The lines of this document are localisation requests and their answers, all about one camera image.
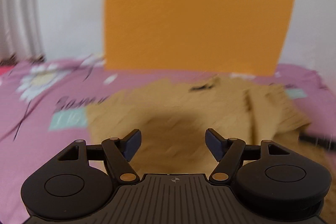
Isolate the pink printed bed sheet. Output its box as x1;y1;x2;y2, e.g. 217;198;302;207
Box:
1;55;335;223

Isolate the tan cable-knit sweater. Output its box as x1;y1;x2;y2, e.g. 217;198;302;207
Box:
85;76;336;224

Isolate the orange wooden headboard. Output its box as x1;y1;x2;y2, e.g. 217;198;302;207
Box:
104;0;294;76

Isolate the pink floral curtain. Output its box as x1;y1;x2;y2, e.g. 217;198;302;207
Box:
1;0;45;65

